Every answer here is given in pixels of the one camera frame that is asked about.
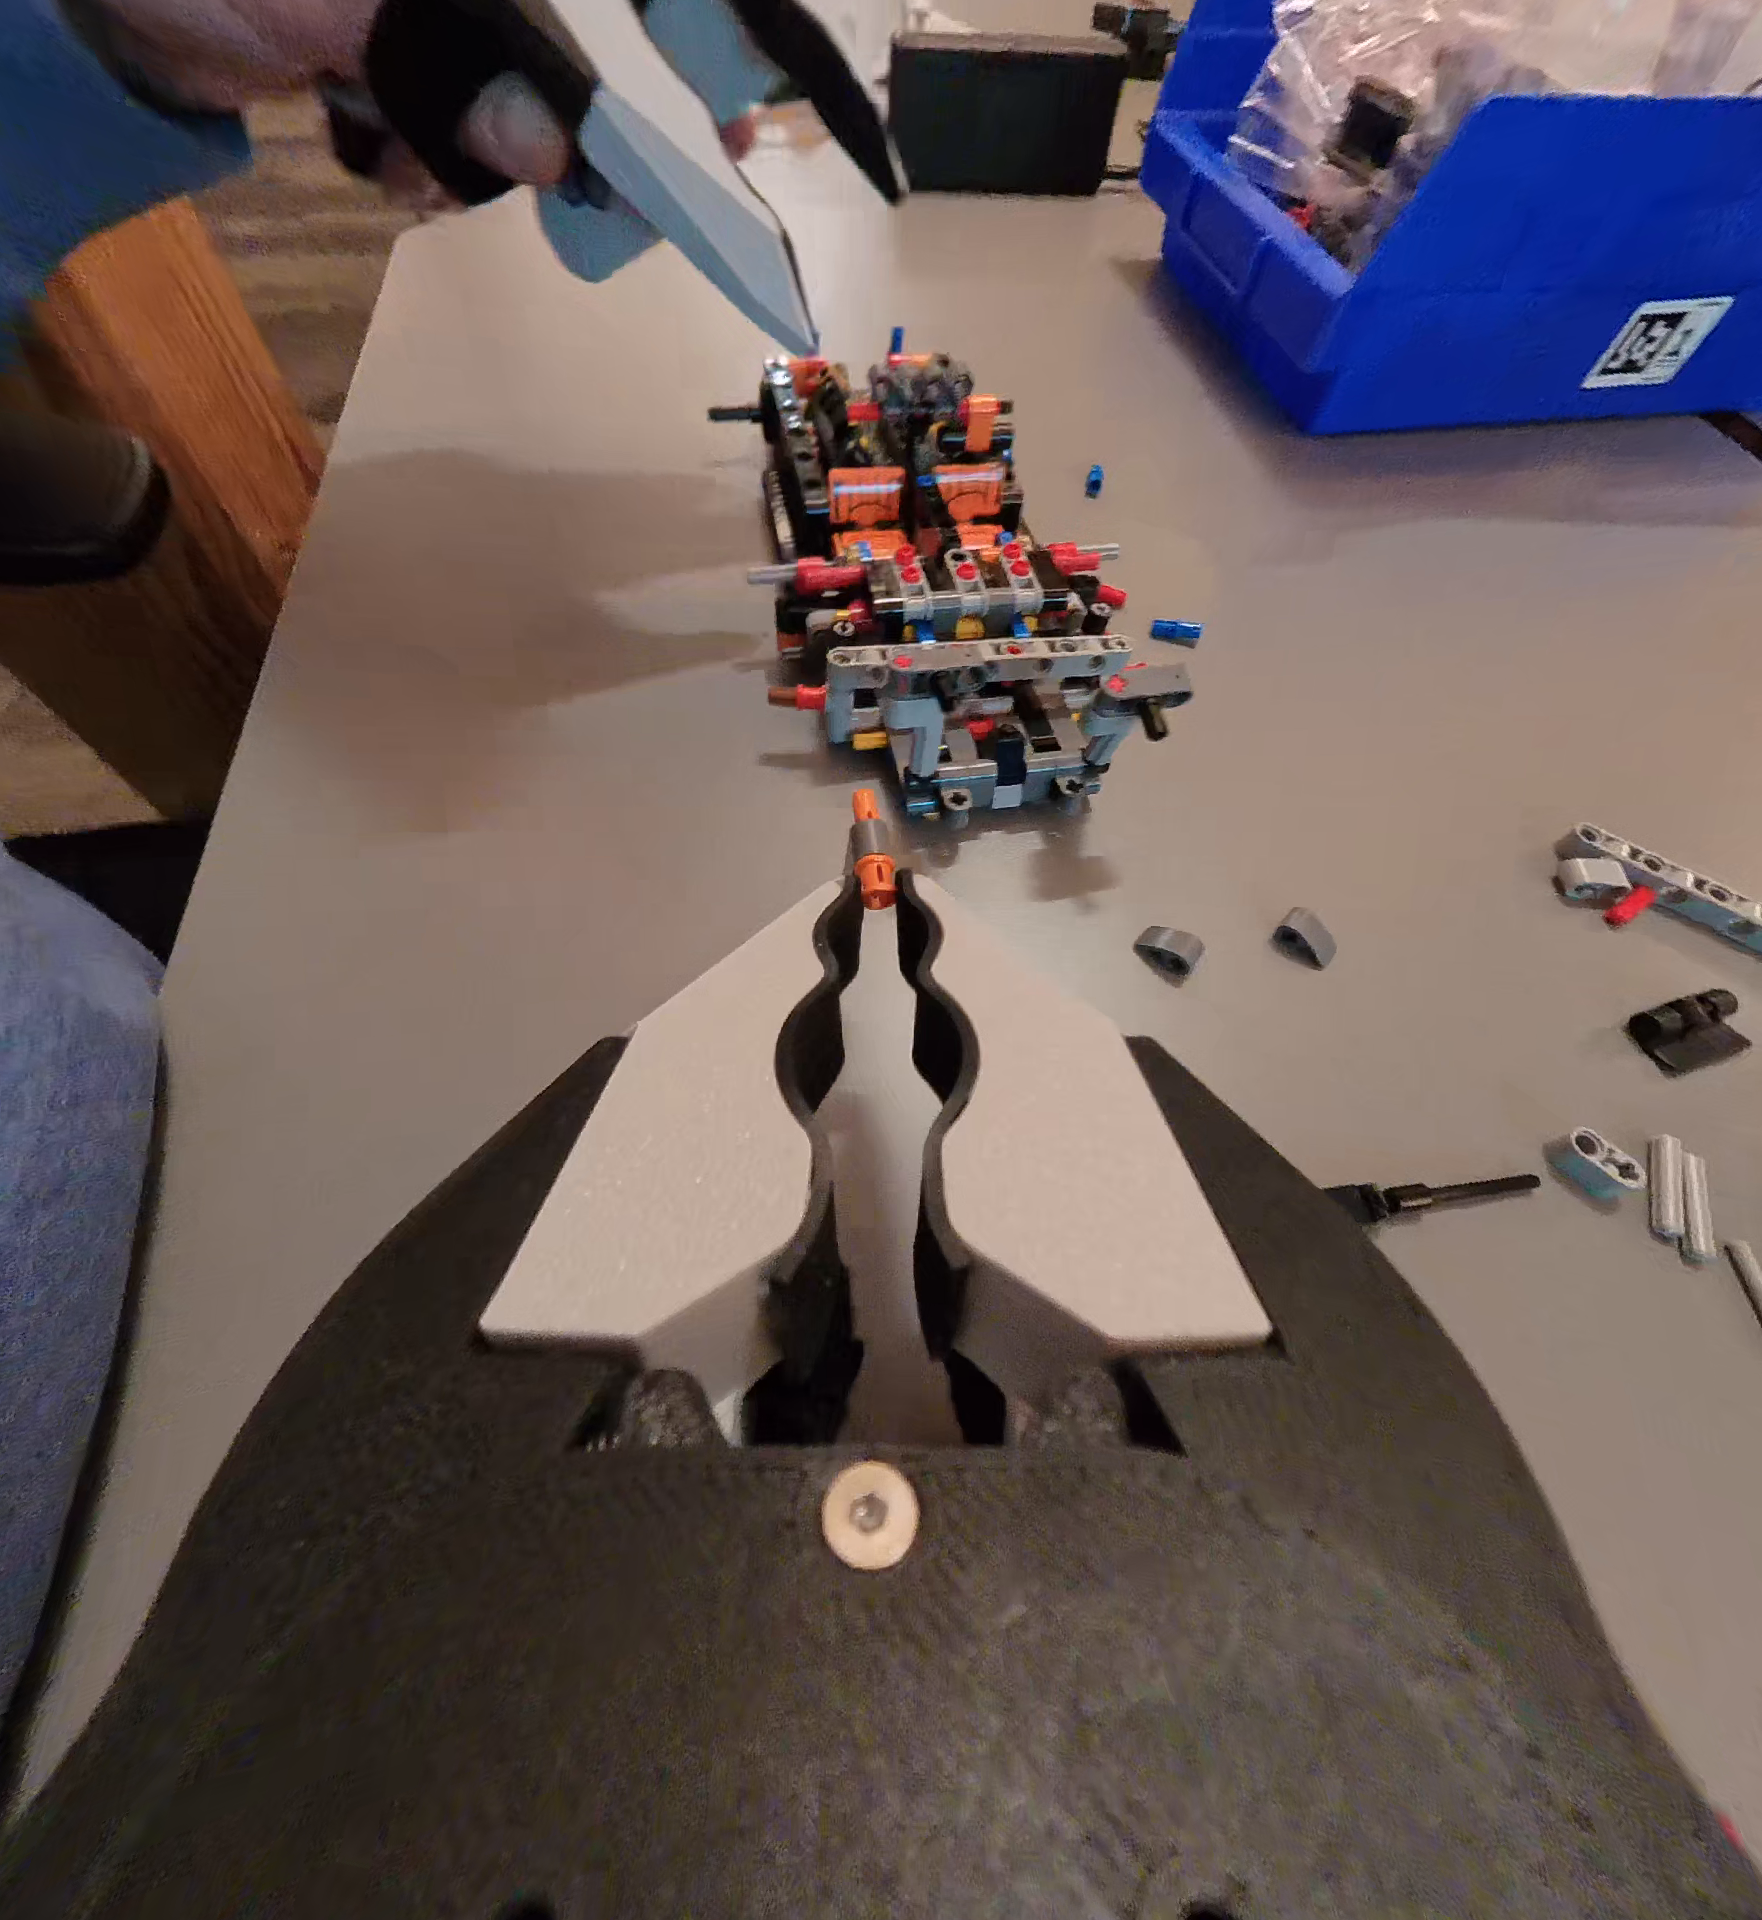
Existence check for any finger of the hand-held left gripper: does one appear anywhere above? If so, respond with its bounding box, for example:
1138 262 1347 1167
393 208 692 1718
573 86 823 359
731 0 907 206

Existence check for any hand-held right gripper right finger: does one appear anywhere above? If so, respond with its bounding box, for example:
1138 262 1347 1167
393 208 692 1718
894 873 1275 1405

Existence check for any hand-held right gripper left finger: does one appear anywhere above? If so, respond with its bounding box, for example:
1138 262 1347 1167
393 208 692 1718
479 873 863 1405

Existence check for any orange lego pin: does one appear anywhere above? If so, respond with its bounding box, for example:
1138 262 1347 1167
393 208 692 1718
846 787 900 913

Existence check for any partly built lego car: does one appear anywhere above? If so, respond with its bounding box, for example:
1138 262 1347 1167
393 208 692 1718
707 322 1198 820

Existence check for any black lego shaft piece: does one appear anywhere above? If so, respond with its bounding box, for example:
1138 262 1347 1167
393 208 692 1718
1323 1174 1542 1226

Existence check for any black lego connector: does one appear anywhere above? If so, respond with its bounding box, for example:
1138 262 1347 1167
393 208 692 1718
1626 991 1754 1078

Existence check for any long grey lego beam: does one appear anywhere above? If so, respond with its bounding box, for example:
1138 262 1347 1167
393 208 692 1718
1552 825 1762 995

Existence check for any person's left hand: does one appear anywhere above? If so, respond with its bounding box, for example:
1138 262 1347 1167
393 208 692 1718
100 0 761 205

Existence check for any black box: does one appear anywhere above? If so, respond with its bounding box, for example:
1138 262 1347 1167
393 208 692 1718
886 31 1136 200

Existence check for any black plug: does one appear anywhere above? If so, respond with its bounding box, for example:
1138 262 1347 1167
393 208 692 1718
1091 0 1185 81

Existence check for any light grey two-hole connector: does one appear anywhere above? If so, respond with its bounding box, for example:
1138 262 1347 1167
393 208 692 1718
1543 1127 1646 1203

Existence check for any pile of clear plastic bags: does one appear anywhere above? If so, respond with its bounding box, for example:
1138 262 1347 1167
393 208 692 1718
1226 0 1762 272

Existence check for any black office chair armrest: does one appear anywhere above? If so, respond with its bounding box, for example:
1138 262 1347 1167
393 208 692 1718
0 398 168 596

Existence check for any person's blue sweater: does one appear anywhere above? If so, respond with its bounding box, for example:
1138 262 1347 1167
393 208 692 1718
0 743 165 1877

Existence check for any blue plastic bin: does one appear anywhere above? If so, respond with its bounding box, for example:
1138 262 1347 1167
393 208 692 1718
1138 0 1762 438

